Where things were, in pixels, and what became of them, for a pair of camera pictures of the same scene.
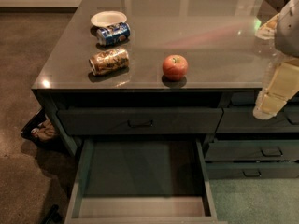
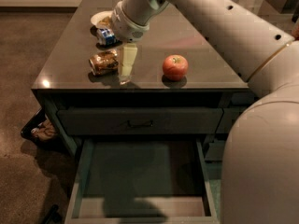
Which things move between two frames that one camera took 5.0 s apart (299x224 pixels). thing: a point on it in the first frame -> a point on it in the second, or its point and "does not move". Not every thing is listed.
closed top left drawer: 139,121 does not move
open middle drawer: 142,181 does not move
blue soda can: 109,35 does not move
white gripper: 288,35 -> 127,27
